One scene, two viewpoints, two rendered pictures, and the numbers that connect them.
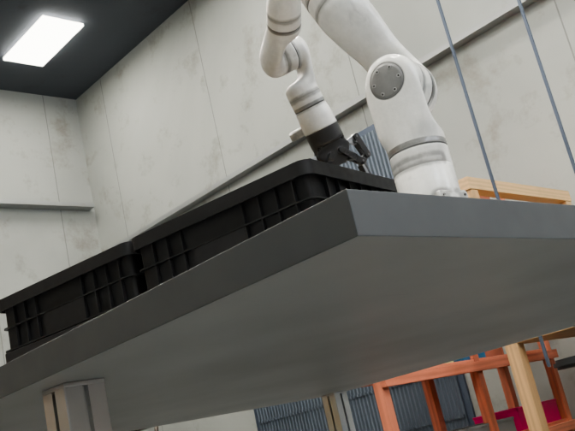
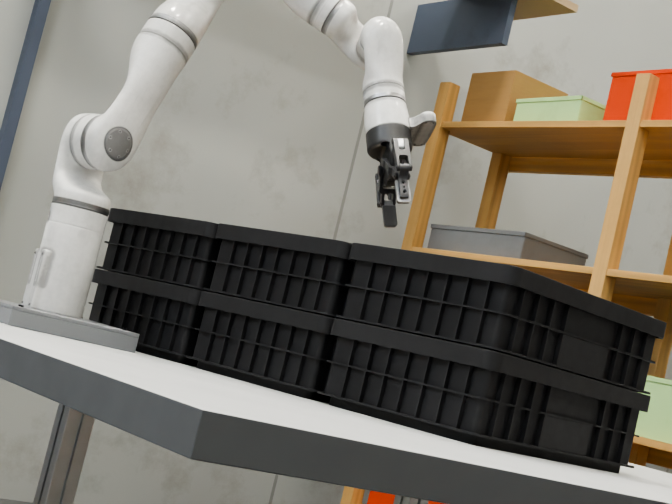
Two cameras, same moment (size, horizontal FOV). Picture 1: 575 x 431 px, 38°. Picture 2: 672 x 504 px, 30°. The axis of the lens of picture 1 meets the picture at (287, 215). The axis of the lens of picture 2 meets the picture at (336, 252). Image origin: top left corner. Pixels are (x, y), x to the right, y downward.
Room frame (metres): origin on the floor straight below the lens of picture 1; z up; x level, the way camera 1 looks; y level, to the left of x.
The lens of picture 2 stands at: (2.05, -2.12, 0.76)
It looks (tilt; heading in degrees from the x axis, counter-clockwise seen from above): 5 degrees up; 101
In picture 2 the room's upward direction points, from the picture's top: 14 degrees clockwise
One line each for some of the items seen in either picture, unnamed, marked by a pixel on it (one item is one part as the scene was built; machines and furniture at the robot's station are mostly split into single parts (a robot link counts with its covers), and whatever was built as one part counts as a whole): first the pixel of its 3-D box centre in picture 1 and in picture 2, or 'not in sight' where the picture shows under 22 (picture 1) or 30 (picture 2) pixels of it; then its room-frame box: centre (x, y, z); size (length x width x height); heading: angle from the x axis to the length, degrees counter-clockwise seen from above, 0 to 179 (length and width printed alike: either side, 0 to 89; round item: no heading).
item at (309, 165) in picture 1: (266, 215); (242, 248); (1.45, 0.04, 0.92); 0.40 x 0.30 x 0.02; 56
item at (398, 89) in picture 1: (406, 110); (90, 165); (1.24, -0.22, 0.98); 0.09 x 0.09 x 0.17; 58
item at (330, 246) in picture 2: not in sight; (362, 267); (1.70, -0.13, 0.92); 0.40 x 0.30 x 0.02; 56
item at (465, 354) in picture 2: not in sight; (485, 398); (1.95, -0.30, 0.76); 0.40 x 0.30 x 0.12; 56
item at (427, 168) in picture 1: (432, 206); (66, 261); (1.24, -0.22, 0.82); 0.09 x 0.09 x 0.17; 39
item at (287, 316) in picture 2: not in sight; (339, 363); (1.70, -0.13, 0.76); 0.40 x 0.30 x 0.12; 56
